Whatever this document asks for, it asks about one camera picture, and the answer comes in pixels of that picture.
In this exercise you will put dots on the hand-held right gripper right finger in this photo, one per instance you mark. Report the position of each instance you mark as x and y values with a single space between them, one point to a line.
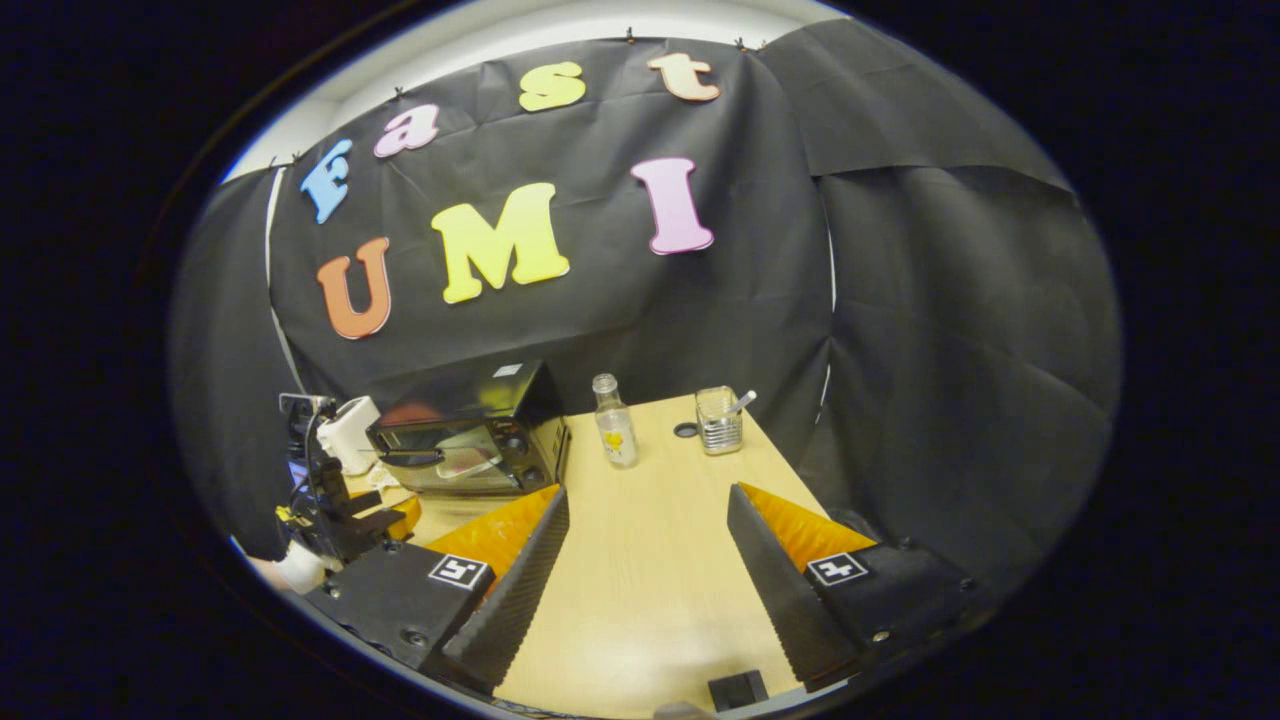
780 600

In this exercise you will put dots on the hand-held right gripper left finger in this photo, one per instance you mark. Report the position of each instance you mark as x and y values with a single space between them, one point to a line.
515 600

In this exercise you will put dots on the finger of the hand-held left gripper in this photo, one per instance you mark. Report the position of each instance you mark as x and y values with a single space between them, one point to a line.
365 500
385 525

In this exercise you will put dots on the black electric oven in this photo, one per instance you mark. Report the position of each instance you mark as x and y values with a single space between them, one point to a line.
450 395

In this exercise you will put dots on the white toaster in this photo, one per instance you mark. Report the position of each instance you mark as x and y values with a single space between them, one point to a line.
350 435

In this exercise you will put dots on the clear cup holder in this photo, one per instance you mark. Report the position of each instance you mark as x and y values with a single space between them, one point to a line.
720 425

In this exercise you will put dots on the metal spoon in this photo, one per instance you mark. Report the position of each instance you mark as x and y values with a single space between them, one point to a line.
745 400

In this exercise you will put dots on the black backdrop cloth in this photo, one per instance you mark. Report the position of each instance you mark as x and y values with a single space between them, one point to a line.
950 350

